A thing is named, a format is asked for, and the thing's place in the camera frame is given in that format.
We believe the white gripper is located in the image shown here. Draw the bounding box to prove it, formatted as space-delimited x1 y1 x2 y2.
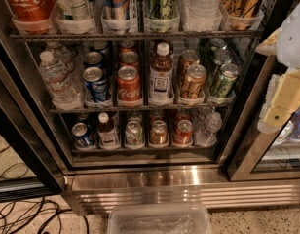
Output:
255 2 300 128

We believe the gold can top shelf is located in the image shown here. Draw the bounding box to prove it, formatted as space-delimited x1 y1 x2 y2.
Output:
220 0 263 31

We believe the gold can shelf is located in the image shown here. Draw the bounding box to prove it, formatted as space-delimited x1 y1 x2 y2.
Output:
220 0 263 31
180 64 206 99
176 49 200 86
150 120 168 145

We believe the right fridge glass door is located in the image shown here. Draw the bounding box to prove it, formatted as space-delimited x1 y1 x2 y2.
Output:
227 54 300 181

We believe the fridge glass door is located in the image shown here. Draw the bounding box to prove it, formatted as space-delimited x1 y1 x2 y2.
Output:
227 54 300 181
0 39 64 203

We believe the front gold can middle shelf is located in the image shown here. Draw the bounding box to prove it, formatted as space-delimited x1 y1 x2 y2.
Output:
180 64 206 99

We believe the rear gold can middle shelf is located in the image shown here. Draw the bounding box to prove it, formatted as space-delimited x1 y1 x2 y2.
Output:
176 49 200 86

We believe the water bottle bottom shelf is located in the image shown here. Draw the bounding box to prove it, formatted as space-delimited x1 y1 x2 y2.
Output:
196 112 222 147

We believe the red can bottom shelf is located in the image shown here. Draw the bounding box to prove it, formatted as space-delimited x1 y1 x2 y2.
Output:
172 120 193 144

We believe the tea bottle middle shelf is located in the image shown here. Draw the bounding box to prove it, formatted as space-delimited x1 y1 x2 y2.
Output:
149 42 173 104

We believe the tea bottle shelf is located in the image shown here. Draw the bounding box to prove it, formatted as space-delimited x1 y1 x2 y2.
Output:
97 112 120 149
149 42 173 104

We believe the gold can bottom shelf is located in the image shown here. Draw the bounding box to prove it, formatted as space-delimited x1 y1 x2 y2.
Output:
150 120 168 145

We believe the front red cola can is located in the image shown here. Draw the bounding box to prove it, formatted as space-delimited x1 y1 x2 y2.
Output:
117 66 141 101

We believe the white green can bottom shelf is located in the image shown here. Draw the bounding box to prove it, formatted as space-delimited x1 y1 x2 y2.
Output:
125 121 143 146

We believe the white green can shelf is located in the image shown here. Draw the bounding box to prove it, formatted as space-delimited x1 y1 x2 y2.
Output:
56 0 95 21
125 121 143 146

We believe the stainless steel fridge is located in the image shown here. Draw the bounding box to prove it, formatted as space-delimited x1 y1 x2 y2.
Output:
0 0 300 215

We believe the blue silver can top shelf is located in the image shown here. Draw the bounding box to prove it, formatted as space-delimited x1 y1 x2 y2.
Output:
103 0 134 20

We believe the front blue can middle shelf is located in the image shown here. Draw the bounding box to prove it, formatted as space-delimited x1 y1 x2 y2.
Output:
83 67 109 102

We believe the tea bottle bottom shelf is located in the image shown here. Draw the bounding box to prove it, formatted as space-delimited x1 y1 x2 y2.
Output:
97 112 120 149

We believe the blue can bottom shelf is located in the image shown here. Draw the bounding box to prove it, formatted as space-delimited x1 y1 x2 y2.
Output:
72 123 94 148

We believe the white green can top shelf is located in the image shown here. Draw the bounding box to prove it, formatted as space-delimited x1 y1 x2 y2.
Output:
56 0 95 21

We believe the front water bottle middle shelf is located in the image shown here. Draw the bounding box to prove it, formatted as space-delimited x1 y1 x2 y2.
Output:
40 51 82 110

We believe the rear water bottle middle shelf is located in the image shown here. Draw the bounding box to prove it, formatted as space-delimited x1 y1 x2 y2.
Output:
46 41 75 73

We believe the left fridge glass door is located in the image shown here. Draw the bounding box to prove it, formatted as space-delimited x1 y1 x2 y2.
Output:
0 39 64 203

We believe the clear plastic bin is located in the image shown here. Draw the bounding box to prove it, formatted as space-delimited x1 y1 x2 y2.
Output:
107 203 213 234

